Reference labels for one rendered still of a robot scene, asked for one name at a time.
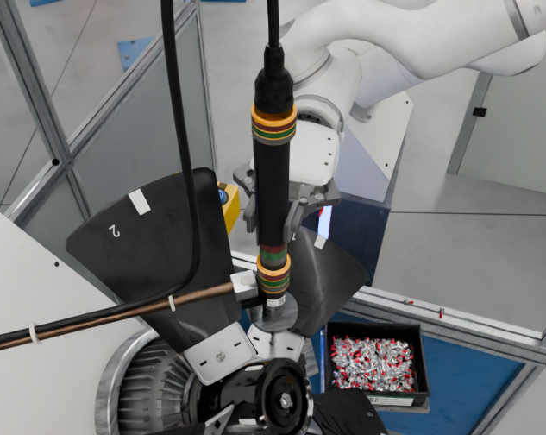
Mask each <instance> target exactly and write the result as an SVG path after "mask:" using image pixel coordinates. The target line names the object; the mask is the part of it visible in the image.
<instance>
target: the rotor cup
mask: <svg viewBox="0 0 546 435"><path fill-rule="evenodd" d="M262 365H263V367H262V368H261V369H257V370H246V368H247V367H253V366H262ZM245 370H246V371H245ZM283 393H288V394H289V395H290V397H291V405H290V406H289V407H288V408H283V407H282V406H281V404H280V397H281V395H282V394H283ZM232 400H233V401H234V402H235V403H234V406H235V407H234V410H233V413H232V414H231V415H230V417H229V420H228V422H227V424H226V426H225V427H224V429H223V432H222V434H221V435H305V434H306V432H307V430H308V428H309V426H310V423H311V418H312V414H313V393H312V388H311V383H310V380H309V378H308V376H307V374H306V373H305V371H304V369H303V368H302V367H301V366H300V365H299V364H298V363H297V362H296V361H294V360H292V359H291V358H287V357H282V356H281V357H272V358H263V359H255V360H253V361H252V362H250V363H248V364H246V365H244V366H242V367H241V368H239V369H237V370H236V371H234V372H232V373H230V374H228V375H226V376H224V377H223V378H221V379H220V380H218V381H215V382H214V383H212V384H210V385H204V384H203V383H202V382H201V381H200V380H199V378H198V376H197V375H196V377H195V380H194V382H193V384H192V388H191V396H190V415H191V422H192V424H193V425H196V424H199V423H200V422H201V421H203V420H204V419H206V418H208V417H209V416H211V415H212V414H213V413H215V412H216V411H218V410H219V409H221V408H222V407H224V406H225V405H227V404H228V403H230V402H231V401H232ZM239 419H255V422H256V424H240V421H239Z"/></svg>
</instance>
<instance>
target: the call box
mask: <svg viewBox="0 0 546 435"><path fill-rule="evenodd" d="M224 192H225V197H226V199H225V200H224V202H222V207H223V215H224V219H225V224H226V229H227V233H228V237H229V233H230V232H231V230H232V228H233V226H234V224H235V221H236V219H237V218H238V216H239V214H240V200H239V188H238V187H237V186H232V185H228V184H227V187H226V189H225V190H224Z"/></svg>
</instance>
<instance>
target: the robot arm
mask: <svg viewBox="0 0 546 435"><path fill-rule="evenodd" d="M545 30H546V0H438V1H436V2H434V3H432V4H430V5H428V6H427V7H424V8H422V9H417V10H408V9H401V8H400V7H397V6H394V5H391V4H389V3H384V2H381V1H379V0H330V1H328V2H325V3H322V4H319V5H318V6H316V7H314V8H312V9H309V10H307V11H306V12H305V13H303V14H301V15H299V16H297V17H295V18H293V19H292V20H290V21H289V22H286V24H284V25H282V26H281V27H279V42H280V43H281V44H282V47H283V49H284V52H285V69H287V70H288V72H289V73H290V75H291V77H292V80H293V96H294V103H295V105H296V106H297V129H296V135H295V136H294V137H293V138H292V139H291V146H290V173H289V199H288V202H292V205H291V207H290V210H289V211H288V213H287V216H286V220H285V222H284V225H283V240H284V242H286V243H289V242H290V239H291V236H292V233H295V234H298V230H299V227H300V225H301V223H302V220H303V218H307V216H308V214H310V213H312V212H314V211H318V210H320V209H322V208H323V207H325V206H326V207H328V206H332V205H339V204H340V202H341V194H340V191H339V189H338V187H337V185H336V183H335V181H334V177H335V173H336V167H337V162H338V157H339V142H343V141H344V138H345V133H343V129H344V126H345V123H346V122H347V119H348V115H350V116H351V117H352V118H353V119H355V120H356V121H358V122H361V123H369V122H371V121H373V120H374V119H375V118H376V117H377V116H378V114H379V111H380V101H382V100H384V99H387V98H389V97H391V96H394V95H396V94H398V93H400V92H402V91H405V90H407V89H410V88H412V87H413V86H415V85H419V84H421V83H423V82H424V81H427V80H429V79H434V78H437V77H440V76H443V75H445V74H447V73H451V72H453V71H454V70H456V69H460V68H468V69H474V70H477V71H480V72H484V73H489V74H492V75H497V76H505V77H508V76H517V75H519V74H522V73H526V72H528V71H529V70H531V69H532V68H534V67H536V66H537V64H539V63H540V61H541V60H542V59H543V57H544V55H545V54H546V31H545ZM344 39H353V40H360V41H367V42H369V43H372V44H374V45H376V46H375V47H372V48H370V49H369V50H367V51H366V52H364V53H362V54H358V53H357V52H356V51H355V50H353V49H352V48H349V47H338V46H327V47H326V46H325V45H326V44H329V43H331V42H333V41H339V40H344ZM250 176H251V177H250ZM233 181H234V182H235V183H236V184H238V185H239V186H240V187H242V188H243V189H244V192H245V193H246V194H247V195H248V198H249V201H248V204H247V206H246V208H245V210H244V212H243V221H246V225H247V232H248V233H252V232H254V229H255V227H256V222H255V198H254V157H253V158H252V160H251V161H249V162H247V163H246V164H244V165H242V166H240V167H238V168H237V169H235V170H234V171H233Z"/></svg>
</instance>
